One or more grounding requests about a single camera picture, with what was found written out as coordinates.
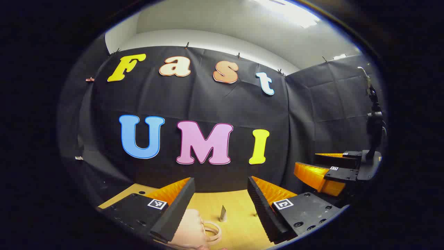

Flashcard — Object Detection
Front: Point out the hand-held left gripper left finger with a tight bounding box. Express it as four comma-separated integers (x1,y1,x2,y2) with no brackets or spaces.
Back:
98,177,196,243

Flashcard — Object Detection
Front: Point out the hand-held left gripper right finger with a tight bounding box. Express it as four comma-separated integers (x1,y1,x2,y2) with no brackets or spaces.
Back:
247,176,343,244

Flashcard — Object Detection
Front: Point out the pink suitcase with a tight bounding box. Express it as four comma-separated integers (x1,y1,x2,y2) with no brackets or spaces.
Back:
154,208,223,250

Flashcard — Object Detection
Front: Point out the black backdrop cloth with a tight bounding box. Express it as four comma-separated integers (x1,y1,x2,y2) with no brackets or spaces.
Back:
57,35,386,209

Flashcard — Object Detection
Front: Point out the ceiling light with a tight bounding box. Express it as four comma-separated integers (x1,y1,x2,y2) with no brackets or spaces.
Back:
253,0,322,29

